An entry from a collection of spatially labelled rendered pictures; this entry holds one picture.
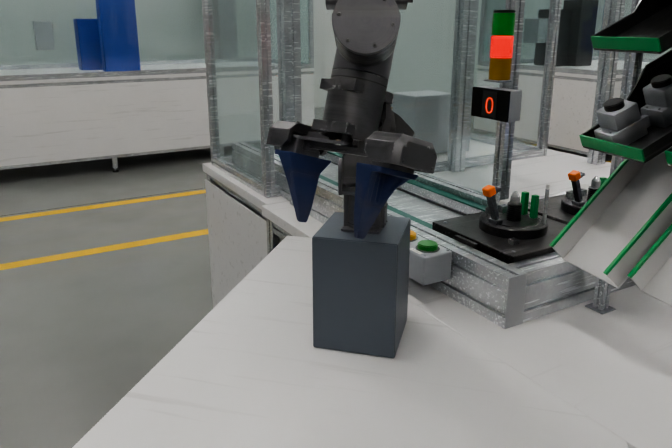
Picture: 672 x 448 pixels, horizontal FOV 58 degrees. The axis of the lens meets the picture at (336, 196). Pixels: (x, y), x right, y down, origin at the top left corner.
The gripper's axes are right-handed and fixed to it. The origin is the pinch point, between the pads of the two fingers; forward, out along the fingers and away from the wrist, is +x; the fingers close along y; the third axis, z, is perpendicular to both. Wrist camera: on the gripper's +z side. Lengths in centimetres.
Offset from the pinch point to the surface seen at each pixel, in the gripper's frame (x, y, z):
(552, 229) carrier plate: -1, 15, 80
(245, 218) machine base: 17, 119, 79
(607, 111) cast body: -21, -3, 53
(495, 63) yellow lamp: -35, 35, 77
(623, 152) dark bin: -15, -6, 53
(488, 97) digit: -28, 36, 79
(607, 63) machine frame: -64, 53, 178
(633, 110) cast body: -21, -6, 54
